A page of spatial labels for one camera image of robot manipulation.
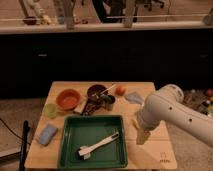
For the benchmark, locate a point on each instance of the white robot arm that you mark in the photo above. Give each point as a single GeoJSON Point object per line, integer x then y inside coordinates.
{"type": "Point", "coordinates": [166, 104]}

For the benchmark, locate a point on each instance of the green plastic tray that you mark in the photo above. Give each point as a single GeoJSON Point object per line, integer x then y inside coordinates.
{"type": "Point", "coordinates": [81, 131]}

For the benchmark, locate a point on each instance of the blue sponge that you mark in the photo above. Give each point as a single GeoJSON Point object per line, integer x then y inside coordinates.
{"type": "Point", "coordinates": [47, 134]}

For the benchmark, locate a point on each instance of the dark green cup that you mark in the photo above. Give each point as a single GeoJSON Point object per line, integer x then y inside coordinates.
{"type": "Point", "coordinates": [109, 101]}

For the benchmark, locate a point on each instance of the small green cup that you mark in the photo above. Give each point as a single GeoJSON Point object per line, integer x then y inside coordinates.
{"type": "Point", "coordinates": [50, 110]}

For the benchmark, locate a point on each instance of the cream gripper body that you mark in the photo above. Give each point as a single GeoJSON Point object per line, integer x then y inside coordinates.
{"type": "Point", "coordinates": [142, 136]}

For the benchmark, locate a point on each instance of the black stand pole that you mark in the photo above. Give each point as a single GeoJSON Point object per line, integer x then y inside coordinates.
{"type": "Point", "coordinates": [24, 143]}

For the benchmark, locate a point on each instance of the dark maroon bowl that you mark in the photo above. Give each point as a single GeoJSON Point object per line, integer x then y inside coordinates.
{"type": "Point", "coordinates": [94, 91]}

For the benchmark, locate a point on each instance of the orange ball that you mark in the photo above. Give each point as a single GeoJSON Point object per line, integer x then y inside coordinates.
{"type": "Point", "coordinates": [120, 90]}

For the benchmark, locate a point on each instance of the dark brown spatula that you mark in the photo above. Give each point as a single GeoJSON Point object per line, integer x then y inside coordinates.
{"type": "Point", "coordinates": [91, 107]}

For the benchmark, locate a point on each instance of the orange red bowl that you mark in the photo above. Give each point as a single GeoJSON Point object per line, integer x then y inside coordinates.
{"type": "Point", "coordinates": [68, 99]}

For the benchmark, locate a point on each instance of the white dish brush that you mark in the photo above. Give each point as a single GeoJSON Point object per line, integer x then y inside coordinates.
{"type": "Point", "coordinates": [85, 151]}

